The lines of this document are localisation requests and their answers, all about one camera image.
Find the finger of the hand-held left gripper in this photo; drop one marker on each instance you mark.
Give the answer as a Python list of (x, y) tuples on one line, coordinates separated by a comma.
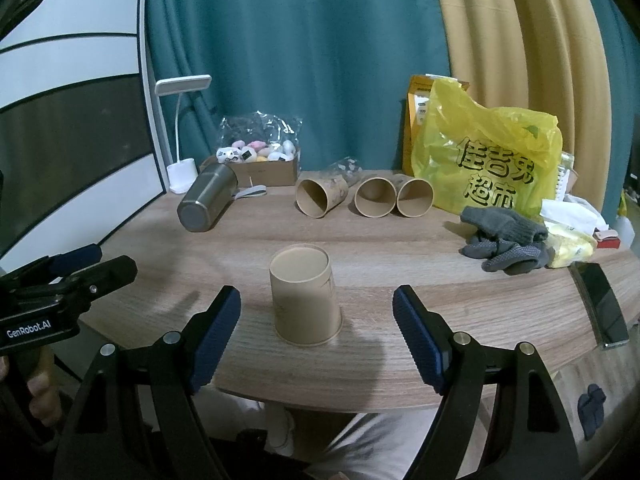
[(75, 256), (107, 274)]

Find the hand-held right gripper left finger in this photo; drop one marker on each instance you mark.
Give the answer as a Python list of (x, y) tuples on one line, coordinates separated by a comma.
[(216, 340)]

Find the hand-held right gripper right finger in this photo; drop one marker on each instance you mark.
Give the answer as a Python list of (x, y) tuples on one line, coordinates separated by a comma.
[(419, 340)]

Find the brown paper cup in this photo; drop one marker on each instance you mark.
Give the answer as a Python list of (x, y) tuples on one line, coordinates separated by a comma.
[(320, 197), (415, 199), (305, 300), (375, 199)]

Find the person's left hand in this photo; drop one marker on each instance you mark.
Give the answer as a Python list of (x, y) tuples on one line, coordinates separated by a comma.
[(44, 395)]

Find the grey dotted knit glove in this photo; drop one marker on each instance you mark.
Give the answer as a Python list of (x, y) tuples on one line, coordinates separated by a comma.
[(505, 257)]

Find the person's white trousers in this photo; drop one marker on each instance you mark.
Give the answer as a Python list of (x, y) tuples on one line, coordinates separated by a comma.
[(360, 445)]

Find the white desk lamp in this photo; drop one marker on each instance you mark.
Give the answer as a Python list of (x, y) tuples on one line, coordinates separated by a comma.
[(181, 172)]

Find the stainless steel tumbler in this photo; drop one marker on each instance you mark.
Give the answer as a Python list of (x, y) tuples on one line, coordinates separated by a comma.
[(207, 197)]

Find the cardboard box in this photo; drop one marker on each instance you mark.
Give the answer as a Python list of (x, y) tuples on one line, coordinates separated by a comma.
[(265, 174)]

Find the yellow tissue pack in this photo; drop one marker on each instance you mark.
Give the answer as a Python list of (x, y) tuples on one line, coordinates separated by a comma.
[(572, 247)]

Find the black smartphone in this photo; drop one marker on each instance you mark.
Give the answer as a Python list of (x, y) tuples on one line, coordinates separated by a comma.
[(600, 305)]

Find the dark sock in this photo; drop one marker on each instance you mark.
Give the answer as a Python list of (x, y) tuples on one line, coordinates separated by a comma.
[(591, 410)]

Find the clear plastic wrapper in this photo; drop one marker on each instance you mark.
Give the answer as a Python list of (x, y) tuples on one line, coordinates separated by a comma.
[(347, 167)]

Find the yellow plastic bag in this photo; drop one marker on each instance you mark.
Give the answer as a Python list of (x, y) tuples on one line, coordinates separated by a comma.
[(480, 155)]

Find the white crumpled paper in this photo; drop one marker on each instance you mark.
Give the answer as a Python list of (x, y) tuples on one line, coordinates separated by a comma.
[(570, 212)]

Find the clear bag of plush toys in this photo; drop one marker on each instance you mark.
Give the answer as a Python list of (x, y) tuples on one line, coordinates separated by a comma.
[(260, 135)]

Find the spiral notebook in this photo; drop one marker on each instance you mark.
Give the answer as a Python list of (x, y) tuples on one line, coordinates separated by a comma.
[(565, 175)]

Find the white plastic bottle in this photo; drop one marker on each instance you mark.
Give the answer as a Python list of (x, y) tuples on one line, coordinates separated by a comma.
[(626, 225)]

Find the orange paper package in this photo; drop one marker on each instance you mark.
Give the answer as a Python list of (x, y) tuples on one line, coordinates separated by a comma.
[(417, 100)]

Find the teal curtain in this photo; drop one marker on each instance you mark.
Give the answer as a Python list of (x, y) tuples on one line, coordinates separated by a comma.
[(310, 60)]

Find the beige curtain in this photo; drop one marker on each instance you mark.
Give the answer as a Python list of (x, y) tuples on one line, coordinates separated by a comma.
[(520, 35)]

